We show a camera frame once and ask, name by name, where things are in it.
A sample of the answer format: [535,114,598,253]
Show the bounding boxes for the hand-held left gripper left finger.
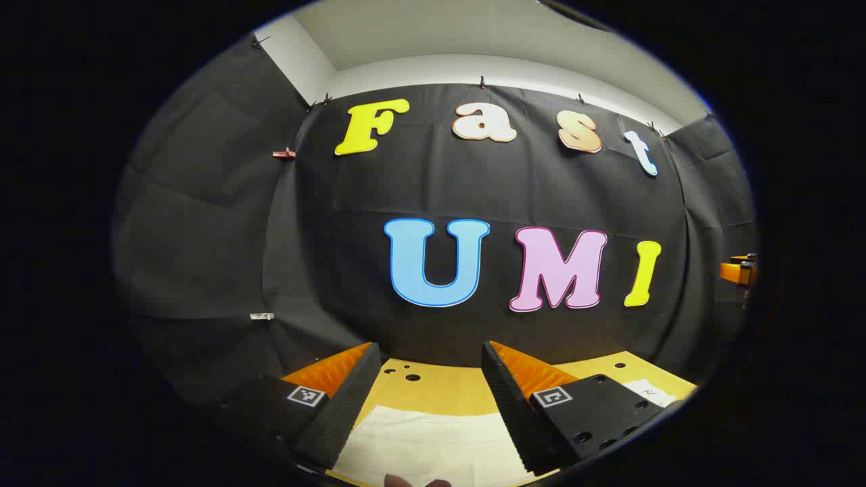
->
[216,342,383,471]

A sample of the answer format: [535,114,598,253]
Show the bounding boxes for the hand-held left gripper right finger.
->
[480,340,665,478]

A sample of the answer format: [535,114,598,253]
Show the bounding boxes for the white jeans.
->
[330,404,535,487]

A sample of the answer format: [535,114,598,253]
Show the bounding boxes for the white paper label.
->
[622,379,677,408]

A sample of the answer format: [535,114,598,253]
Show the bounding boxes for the black backdrop cloth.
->
[112,30,758,413]

